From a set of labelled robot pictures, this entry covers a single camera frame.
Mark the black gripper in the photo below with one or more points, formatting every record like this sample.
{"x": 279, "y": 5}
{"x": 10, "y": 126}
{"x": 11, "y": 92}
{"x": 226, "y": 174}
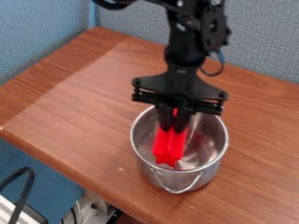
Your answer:
{"x": 179, "y": 89}

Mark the red rectangular block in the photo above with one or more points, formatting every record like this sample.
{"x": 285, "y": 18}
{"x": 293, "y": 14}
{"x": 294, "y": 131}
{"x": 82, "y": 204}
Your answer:
{"x": 169, "y": 145}

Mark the metal pot with handles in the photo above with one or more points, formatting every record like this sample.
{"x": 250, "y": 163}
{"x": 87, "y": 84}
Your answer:
{"x": 205, "y": 149}

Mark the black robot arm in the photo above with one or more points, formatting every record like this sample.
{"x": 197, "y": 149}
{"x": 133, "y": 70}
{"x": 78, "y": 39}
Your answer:
{"x": 199, "y": 32}

